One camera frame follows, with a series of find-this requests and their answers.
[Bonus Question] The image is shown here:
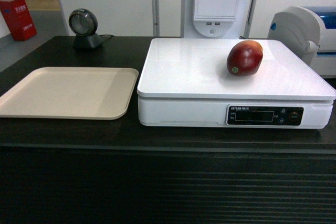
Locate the dark red mango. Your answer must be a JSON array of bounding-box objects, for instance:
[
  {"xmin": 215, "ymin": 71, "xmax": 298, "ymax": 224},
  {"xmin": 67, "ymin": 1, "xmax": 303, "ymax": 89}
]
[{"xmin": 226, "ymin": 40, "xmax": 264, "ymax": 77}]

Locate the white checkout scale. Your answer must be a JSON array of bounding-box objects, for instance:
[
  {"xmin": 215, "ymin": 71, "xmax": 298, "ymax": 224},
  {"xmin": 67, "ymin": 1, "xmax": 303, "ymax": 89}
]
[{"xmin": 137, "ymin": 38, "xmax": 335, "ymax": 129}]

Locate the beige plastic tray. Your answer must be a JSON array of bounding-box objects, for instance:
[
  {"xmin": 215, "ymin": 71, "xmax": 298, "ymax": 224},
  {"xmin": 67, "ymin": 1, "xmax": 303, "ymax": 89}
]
[{"xmin": 1, "ymin": 67, "xmax": 139, "ymax": 120}]

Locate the white receipt printer kiosk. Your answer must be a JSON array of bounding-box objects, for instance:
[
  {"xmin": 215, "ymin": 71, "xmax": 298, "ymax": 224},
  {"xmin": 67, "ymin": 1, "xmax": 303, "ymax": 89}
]
[{"xmin": 181, "ymin": 0, "xmax": 252, "ymax": 39}]

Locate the black round barcode scanner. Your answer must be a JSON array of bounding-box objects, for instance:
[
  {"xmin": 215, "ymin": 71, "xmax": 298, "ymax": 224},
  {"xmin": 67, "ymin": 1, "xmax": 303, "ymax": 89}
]
[{"xmin": 68, "ymin": 8, "xmax": 113, "ymax": 50}]

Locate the white blue label printer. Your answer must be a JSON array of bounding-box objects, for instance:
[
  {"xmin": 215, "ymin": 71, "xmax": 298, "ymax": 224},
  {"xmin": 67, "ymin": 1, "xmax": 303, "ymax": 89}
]
[{"xmin": 268, "ymin": 6, "xmax": 335, "ymax": 78}]

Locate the red box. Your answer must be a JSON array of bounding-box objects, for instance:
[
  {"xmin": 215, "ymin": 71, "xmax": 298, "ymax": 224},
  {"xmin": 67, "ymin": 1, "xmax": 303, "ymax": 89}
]
[{"xmin": 1, "ymin": 0, "xmax": 37, "ymax": 41}]

